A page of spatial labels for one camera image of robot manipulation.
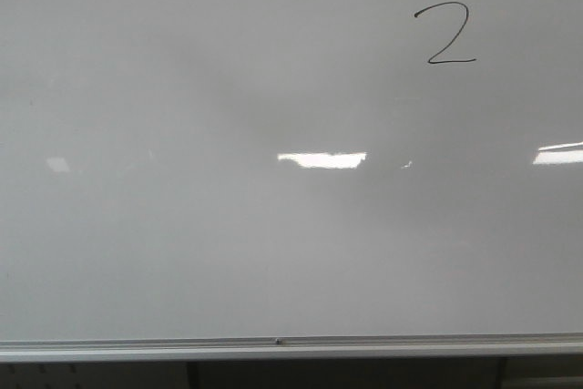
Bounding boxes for large white whiteboard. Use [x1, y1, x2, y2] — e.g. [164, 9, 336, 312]
[1, 0, 582, 363]

